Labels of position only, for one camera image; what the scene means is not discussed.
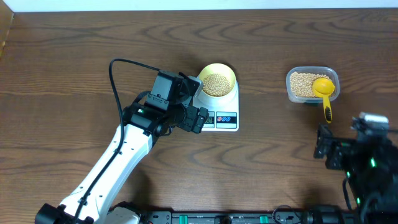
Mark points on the clear plastic container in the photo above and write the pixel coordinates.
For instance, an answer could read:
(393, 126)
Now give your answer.
(316, 70)

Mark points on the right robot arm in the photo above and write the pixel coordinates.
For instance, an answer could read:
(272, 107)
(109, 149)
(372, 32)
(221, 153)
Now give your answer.
(375, 193)

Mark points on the yellow bowl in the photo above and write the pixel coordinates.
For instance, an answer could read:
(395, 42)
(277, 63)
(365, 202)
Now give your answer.
(222, 69)

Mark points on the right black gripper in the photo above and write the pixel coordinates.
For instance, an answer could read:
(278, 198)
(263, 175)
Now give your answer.
(339, 147)

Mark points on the cardboard box edge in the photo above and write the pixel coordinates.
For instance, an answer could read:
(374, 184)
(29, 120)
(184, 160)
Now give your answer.
(6, 18)

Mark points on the pile of soybeans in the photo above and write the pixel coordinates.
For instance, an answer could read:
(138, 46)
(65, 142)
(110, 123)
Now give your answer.
(301, 83)

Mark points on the soybeans in yellow bowl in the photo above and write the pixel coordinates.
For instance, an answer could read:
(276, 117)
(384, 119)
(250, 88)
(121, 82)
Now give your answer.
(216, 85)

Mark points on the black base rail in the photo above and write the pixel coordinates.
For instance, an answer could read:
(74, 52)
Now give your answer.
(284, 214)

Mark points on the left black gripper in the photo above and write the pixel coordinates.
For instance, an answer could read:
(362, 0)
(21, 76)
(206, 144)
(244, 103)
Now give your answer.
(188, 124)

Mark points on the yellow measuring scoop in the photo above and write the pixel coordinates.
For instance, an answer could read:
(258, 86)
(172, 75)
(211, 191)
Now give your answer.
(323, 88)

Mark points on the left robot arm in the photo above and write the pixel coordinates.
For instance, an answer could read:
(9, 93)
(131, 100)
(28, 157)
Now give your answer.
(92, 199)

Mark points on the white digital kitchen scale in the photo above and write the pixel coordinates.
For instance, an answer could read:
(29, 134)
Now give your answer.
(223, 113)

